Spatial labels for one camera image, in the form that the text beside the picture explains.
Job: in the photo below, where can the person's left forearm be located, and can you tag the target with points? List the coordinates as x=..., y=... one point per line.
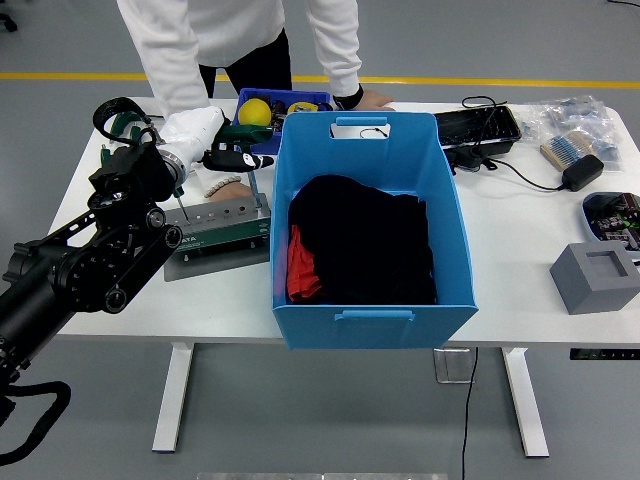
x=340, y=60

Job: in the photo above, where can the person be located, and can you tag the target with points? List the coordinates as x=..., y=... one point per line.
x=235, y=30

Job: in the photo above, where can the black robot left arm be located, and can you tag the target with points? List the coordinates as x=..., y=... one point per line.
x=75, y=270

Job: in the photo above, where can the person's left hand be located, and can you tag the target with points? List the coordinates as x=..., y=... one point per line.
x=372, y=99

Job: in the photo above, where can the pale blue shallow dish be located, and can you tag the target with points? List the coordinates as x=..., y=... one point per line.
x=591, y=211

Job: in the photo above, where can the black plastic tray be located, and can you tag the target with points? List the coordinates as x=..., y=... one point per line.
x=477, y=126

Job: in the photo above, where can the white table leg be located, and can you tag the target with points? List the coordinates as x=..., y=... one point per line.
x=172, y=400
x=526, y=405

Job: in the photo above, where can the yellow tape measure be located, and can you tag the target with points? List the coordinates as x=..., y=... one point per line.
x=301, y=106

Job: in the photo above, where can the tan resistor strip bundle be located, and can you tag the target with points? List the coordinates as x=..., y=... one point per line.
x=564, y=150

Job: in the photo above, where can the clear plastic bag of resistors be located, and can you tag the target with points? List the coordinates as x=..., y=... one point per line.
x=576, y=116

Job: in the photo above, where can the blue folding plastic box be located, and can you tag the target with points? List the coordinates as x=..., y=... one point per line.
x=370, y=330

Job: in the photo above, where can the black chair caster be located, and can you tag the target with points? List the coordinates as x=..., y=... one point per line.
x=6, y=21

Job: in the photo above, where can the black cloth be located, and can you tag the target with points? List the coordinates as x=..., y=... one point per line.
x=360, y=240

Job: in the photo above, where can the small dark blue parts bin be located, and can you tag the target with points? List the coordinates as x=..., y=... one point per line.
x=267, y=148

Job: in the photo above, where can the yellow ball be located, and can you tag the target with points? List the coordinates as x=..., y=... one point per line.
x=254, y=112

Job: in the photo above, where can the metal floor plate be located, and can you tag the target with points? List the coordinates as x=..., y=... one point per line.
x=451, y=365

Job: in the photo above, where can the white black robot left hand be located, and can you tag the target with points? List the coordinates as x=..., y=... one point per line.
x=192, y=132

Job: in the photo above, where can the person's right hand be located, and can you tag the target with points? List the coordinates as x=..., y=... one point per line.
x=234, y=191

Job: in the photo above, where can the dark electronic parts pile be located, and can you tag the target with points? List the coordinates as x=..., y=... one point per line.
x=618, y=221

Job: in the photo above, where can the brown rectangular block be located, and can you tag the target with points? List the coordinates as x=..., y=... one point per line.
x=258, y=96

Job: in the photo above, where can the small black device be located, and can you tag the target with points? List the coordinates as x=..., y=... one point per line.
x=466, y=158

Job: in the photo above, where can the person's right forearm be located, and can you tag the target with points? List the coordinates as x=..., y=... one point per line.
x=180, y=90

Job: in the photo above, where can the black power adapter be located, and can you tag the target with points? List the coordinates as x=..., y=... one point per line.
x=582, y=172

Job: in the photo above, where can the red cloth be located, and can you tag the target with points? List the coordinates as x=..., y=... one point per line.
x=299, y=270

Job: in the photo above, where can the dark cylindrical jar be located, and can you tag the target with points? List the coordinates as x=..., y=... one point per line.
x=278, y=106

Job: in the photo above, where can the black table control panel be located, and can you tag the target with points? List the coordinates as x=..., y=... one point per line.
x=606, y=354

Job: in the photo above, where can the black wrist watch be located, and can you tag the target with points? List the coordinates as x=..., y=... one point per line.
x=347, y=100

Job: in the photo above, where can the grey block with square recess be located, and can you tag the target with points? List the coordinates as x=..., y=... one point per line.
x=586, y=291

